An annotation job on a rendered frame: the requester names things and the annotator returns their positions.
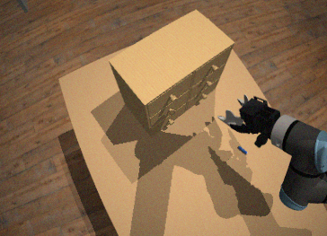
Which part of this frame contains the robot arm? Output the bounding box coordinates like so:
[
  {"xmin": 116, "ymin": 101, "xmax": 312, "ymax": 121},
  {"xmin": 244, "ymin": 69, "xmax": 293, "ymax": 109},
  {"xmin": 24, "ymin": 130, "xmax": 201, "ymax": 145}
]
[{"xmin": 270, "ymin": 115, "xmax": 327, "ymax": 211}]

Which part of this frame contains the tan wooden chest of drawers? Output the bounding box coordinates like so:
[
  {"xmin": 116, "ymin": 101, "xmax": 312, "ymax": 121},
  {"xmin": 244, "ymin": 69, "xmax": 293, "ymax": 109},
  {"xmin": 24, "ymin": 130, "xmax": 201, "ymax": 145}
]
[{"xmin": 109, "ymin": 10, "xmax": 234, "ymax": 137}]

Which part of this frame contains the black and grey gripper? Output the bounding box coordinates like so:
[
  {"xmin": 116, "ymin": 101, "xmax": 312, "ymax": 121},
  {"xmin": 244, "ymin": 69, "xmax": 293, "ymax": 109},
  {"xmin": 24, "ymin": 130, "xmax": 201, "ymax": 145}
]
[{"xmin": 217, "ymin": 94, "xmax": 281, "ymax": 140}]

